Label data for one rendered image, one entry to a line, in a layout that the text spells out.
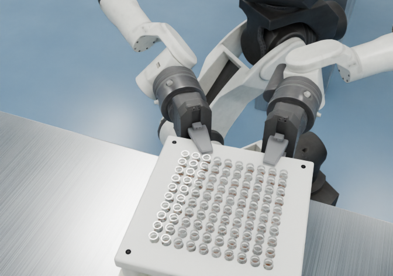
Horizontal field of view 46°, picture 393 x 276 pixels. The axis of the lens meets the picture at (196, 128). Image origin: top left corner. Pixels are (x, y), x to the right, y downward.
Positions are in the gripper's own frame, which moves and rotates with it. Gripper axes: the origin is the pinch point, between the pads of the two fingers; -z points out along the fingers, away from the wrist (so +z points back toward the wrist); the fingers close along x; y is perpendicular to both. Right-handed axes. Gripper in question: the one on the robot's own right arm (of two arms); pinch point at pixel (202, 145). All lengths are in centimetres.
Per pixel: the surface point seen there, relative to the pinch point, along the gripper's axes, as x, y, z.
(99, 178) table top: 6.7, 17.6, 4.0
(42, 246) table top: 6.7, 27.9, -7.3
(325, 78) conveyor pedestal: 80, -96, 102
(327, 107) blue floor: 92, -95, 95
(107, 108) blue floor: 93, 8, 125
